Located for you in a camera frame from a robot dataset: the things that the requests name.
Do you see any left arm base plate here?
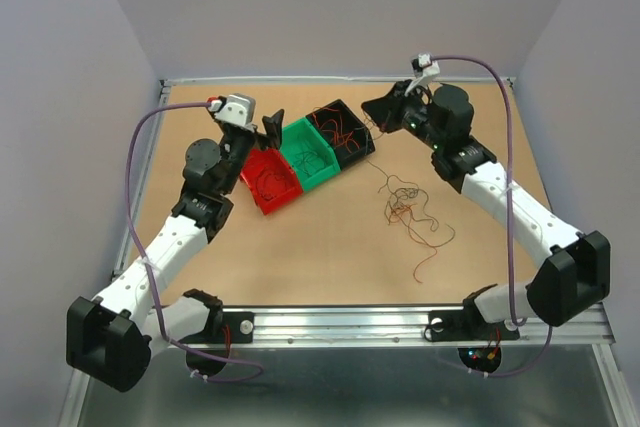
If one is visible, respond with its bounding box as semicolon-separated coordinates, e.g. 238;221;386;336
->
172;311;255;345

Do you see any red plastic bin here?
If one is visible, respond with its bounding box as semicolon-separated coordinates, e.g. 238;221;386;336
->
241;149;303;216

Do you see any aluminium mounting rail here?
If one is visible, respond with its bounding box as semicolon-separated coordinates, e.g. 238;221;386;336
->
79;302;615;348

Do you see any black wire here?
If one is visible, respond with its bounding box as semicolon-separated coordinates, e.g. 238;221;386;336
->
362;116;456;248

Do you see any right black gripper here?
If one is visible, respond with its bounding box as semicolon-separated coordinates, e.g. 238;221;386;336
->
361;79;446;151

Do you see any black plastic bin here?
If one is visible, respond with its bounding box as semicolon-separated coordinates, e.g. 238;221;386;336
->
306;99;376;170

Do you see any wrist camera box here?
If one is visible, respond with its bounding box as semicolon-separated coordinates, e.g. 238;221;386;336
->
404;53;440;97
209;94;256;131

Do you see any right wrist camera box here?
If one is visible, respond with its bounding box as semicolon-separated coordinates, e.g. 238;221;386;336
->
404;53;440;97

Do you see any green plastic bin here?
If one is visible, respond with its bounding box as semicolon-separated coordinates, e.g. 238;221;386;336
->
280;118;340;192

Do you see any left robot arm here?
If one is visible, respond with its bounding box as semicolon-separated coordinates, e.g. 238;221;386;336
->
66;98;284;392

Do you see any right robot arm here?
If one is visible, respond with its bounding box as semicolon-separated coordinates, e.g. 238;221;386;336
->
362;81;611;337

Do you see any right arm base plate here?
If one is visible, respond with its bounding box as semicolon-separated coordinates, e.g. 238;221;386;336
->
423;309;520;342

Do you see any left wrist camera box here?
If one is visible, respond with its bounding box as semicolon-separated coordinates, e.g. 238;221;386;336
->
209;94;256;131

